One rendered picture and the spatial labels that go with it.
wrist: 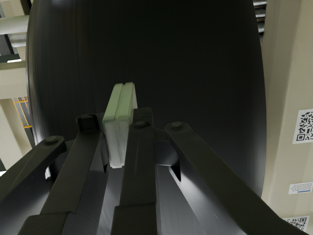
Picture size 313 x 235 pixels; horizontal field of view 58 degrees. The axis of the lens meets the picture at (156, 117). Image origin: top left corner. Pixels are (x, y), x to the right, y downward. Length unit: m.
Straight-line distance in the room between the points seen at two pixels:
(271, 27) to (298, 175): 0.30
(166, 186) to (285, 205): 0.43
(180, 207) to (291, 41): 0.31
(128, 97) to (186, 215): 0.22
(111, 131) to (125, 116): 0.01
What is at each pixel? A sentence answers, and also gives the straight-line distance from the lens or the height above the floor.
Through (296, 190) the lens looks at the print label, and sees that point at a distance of 0.70.
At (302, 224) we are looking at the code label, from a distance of 0.79.
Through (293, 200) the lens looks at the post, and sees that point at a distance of 0.72.
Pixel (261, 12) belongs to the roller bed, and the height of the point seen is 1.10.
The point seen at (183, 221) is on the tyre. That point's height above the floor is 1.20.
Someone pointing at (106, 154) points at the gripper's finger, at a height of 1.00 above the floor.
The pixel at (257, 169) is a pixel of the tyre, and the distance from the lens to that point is 0.36.
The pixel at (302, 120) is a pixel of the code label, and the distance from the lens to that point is 0.58.
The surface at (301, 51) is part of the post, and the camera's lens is 0.51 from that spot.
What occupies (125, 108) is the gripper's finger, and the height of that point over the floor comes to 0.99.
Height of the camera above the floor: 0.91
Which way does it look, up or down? 31 degrees up
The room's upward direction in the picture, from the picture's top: 174 degrees clockwise
